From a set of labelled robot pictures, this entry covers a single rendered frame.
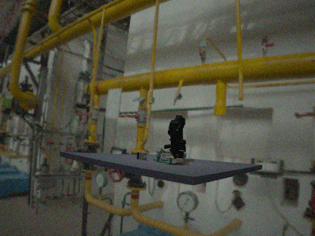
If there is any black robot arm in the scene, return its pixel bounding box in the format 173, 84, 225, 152
168, 115, 187, 158

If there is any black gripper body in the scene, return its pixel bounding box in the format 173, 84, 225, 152
164, 137, 185, 149

